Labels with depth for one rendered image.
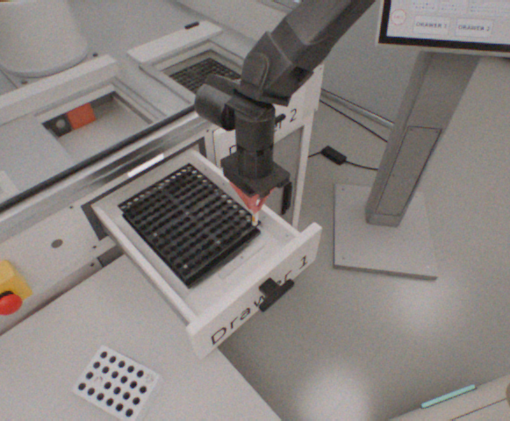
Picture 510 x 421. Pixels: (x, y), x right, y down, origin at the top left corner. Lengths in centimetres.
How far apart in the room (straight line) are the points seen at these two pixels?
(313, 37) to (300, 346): 125
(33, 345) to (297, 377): 96
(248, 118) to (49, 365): 57
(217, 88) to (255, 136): 10
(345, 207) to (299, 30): 148
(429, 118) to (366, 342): 87
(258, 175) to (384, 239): 132
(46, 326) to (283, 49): 66
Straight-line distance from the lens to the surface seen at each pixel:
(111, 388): 72
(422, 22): 121
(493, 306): 189
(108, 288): 84
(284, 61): 49
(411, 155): 157
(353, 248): 177
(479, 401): 137
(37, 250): 79
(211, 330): 60
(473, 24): 125
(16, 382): 83
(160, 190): 78
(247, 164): 56
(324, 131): 238
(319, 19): 50
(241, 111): 53
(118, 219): 84
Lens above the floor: 145
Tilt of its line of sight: 51 degrees down
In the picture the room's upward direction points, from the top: straight up
